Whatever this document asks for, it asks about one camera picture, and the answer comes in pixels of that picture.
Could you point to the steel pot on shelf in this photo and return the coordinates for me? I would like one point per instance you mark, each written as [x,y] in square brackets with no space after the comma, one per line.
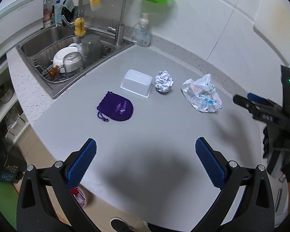
[6,92]

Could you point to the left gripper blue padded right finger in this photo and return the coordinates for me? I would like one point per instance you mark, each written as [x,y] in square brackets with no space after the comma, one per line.
[212,161]

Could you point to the left shoe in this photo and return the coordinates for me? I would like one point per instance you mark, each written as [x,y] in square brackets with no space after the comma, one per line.
[119,225]

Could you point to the purple pouch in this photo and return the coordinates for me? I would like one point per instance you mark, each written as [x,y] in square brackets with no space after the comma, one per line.
[114,107]

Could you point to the white bowl in sink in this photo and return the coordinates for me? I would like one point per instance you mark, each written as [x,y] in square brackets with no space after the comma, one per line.
[68,59]

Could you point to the stainless steel sink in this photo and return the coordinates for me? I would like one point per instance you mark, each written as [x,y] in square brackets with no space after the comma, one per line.
[37,52]

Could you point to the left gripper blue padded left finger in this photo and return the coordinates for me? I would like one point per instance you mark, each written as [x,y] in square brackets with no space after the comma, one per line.
[78,162]

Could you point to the paper ball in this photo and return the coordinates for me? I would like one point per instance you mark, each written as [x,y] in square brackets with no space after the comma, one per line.
[163,82]

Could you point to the clear glass in sink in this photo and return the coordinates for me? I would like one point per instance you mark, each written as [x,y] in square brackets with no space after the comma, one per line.
[91,48]

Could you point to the black trash bin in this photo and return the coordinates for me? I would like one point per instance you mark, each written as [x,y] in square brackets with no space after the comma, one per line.
[12,163]

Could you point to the pink trash bin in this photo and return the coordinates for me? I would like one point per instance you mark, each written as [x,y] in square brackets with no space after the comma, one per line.
[81,197]

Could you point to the soap dispenser bottle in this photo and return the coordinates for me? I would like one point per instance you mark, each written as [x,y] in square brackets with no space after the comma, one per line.
[141,32]

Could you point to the plastic bag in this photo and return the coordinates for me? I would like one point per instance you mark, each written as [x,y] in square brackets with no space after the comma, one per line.
[202,94]

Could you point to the yellow sponge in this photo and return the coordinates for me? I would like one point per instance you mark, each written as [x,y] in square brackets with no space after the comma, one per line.
[79,27]

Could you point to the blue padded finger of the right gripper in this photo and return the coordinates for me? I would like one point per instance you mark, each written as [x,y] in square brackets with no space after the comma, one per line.
[257,99]
[245,103]

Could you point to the white plastic container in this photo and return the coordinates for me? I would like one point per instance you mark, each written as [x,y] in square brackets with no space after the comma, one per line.
[137,83]

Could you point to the white dishwasher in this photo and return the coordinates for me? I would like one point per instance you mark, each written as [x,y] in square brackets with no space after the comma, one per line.
[17,14]

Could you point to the tall chrome faucet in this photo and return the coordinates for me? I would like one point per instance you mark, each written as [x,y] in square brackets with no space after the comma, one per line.
[117,27]

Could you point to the black gloved hand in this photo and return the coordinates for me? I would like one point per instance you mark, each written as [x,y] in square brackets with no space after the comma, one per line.
[277,151]

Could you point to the red cloth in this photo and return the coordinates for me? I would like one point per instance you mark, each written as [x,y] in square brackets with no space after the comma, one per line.
[74,191]

